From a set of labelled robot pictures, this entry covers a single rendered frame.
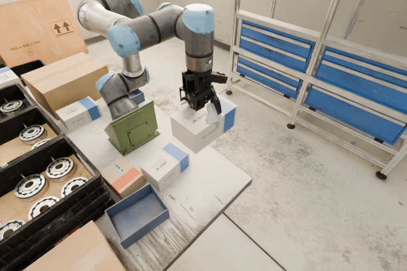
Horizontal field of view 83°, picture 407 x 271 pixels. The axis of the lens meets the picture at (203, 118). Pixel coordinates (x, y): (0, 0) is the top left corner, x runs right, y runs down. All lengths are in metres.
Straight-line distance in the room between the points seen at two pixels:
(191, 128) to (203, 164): 0.48
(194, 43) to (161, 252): 0.75
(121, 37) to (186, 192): 0.73
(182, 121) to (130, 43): 0.28
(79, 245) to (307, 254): 1.38
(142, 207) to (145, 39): 0.71
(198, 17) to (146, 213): 0.79
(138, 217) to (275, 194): 1.19
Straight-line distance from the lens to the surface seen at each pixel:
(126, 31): 0.59
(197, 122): 0.72
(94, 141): 1.39
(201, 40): 0.58
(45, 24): 3.95
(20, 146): 1.36
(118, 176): 1.09
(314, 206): 2.00
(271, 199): 1.92
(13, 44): 3.91
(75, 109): 1.51
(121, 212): 1.08
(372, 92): 2.07
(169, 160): 1.07
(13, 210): 1.13
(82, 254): 0.89
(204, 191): 1.08
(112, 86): 1.23
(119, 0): 0.98
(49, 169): 1.13
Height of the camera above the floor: 1.63
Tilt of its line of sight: 42 degrees down
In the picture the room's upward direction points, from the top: straight up
